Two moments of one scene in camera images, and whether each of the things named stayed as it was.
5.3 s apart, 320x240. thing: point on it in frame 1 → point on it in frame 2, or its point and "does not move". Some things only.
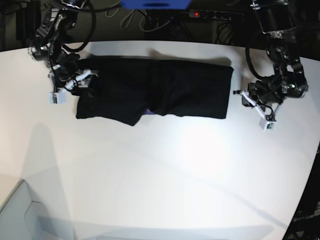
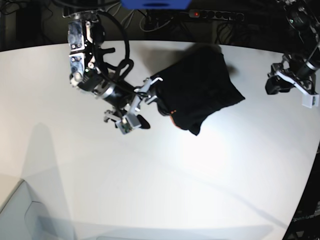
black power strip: x=214 y=14 does not move
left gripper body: x=80 y=78 → x=139 y=97
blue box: x=157 y=4 does not move
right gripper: x=263 y=95 → x=275 y=83
